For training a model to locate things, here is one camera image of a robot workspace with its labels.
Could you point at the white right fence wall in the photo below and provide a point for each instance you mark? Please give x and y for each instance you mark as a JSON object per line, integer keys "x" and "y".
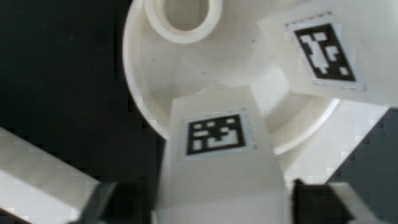
{"x": 315, "y": 158}

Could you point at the white fence wall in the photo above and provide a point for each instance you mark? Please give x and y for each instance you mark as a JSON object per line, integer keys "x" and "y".
{"x": 315, "y": 158}
{"x": 45, "y": 188}

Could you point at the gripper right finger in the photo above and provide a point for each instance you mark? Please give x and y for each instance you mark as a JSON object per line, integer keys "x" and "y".
{"x": 328, "y": 204}

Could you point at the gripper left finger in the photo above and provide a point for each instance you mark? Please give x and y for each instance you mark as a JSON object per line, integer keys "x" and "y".
{"x": 118, "y": 204}

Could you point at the white stool leg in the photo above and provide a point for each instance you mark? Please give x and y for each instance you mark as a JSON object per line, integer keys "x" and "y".
{"x": 223, "y": 184}
{"x": 333, "y": 41}

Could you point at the white front fence wall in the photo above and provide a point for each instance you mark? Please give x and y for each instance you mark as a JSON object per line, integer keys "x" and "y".
{"x": 45, "y": 188}

